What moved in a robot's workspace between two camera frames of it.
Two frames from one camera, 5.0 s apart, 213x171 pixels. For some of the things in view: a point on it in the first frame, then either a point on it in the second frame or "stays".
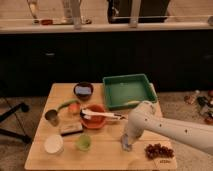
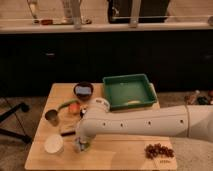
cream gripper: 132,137 → 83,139
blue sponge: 82,90 stays
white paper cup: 53,144 stays
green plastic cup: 83,143 stays
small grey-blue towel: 125,143 → 78,145
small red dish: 47,22 stays
